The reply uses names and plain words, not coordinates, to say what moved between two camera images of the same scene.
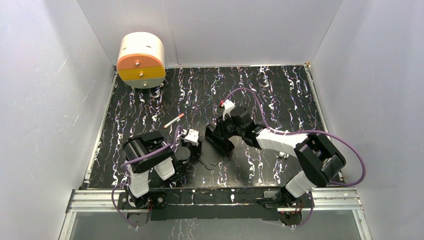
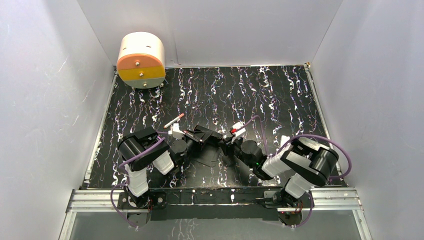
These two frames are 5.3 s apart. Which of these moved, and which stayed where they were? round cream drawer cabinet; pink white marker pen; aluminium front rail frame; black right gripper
Moved: black right gripper
Stayed: aluminium front rail frame; round cream drawer cabinet; pink white marker pen
